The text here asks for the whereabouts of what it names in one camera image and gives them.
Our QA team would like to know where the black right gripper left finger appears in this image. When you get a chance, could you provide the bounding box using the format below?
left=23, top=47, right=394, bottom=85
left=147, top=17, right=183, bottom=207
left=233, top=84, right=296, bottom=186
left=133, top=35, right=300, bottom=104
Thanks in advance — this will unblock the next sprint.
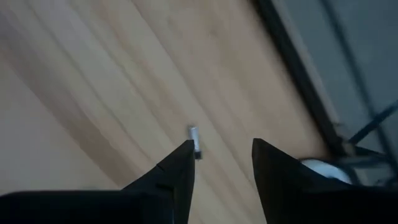
left=0, top=139, right=196, bottom=224

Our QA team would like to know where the silver Energizer battery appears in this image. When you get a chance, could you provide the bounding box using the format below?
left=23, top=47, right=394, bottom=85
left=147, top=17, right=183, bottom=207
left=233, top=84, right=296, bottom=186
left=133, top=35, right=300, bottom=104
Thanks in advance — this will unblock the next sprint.
left=187, top=125, right=203, bottom=161

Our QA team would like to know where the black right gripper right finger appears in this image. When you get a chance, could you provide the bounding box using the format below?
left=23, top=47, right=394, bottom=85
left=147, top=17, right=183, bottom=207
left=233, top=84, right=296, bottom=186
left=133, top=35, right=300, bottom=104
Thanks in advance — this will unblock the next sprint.
left=251, top=138, right=398, bottom=224

